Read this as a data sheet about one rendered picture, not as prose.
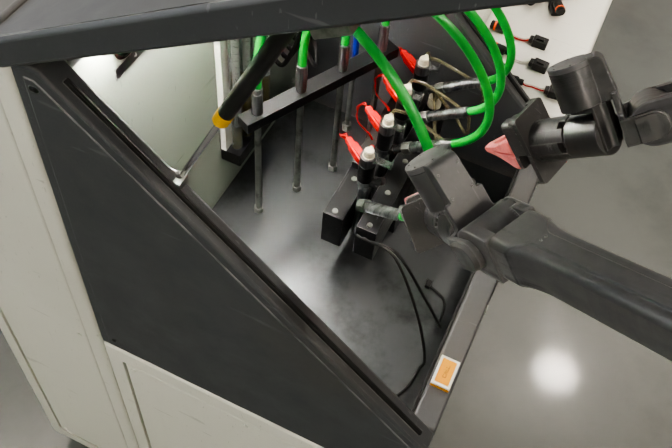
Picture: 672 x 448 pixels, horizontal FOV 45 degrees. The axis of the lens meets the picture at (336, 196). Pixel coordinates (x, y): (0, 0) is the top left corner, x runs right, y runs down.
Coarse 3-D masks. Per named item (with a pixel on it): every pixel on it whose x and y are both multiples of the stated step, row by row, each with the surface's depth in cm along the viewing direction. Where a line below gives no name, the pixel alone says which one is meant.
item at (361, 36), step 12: (264, 36) 120; (360, 36) 101; (372, 48) 100; (384, 60) 100; (384, 72) 101; (396, 84) 100; (408, 96) 101; (408, 108) 101; (420, 120) 101; (420, 132) 102; (432, 144) 103
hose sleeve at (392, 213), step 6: (366, 204) 122; (372, 204) 121; (378, 204) 120; (366, 210) 122; (372, 210) 120; (378, 210) 119; (384, 210) 118; (390, 210) 117; (396, 210) 117; (384, 216) 119; (390, 216) 117; (396, 216) 116
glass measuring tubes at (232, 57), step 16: (224, 48) 130; (240, 48) 133; (224, 64) 132; (240, 64) 136; (224, 80) 135; (224, 96) 137; (240, 112) 141; (224, 128) 143; (240, 128) 144; (224, 144) 147; (240, 144) 147; (240, 160) 148
